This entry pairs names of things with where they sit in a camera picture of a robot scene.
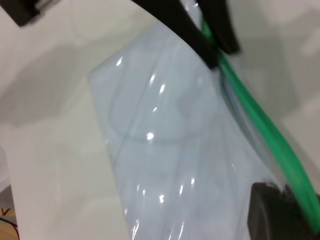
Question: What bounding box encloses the clear plastic zip bag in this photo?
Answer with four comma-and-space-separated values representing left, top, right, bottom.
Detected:
86, 0, 320, 240

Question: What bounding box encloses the black left camera bracket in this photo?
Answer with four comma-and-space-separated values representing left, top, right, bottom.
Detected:
0, 0, 51, 28

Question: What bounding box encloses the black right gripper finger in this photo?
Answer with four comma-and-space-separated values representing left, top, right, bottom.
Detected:
247, 182, 315, 240

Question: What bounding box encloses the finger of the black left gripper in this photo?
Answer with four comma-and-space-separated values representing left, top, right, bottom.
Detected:
132, 0, 220, 68
199, 0, 241, 55

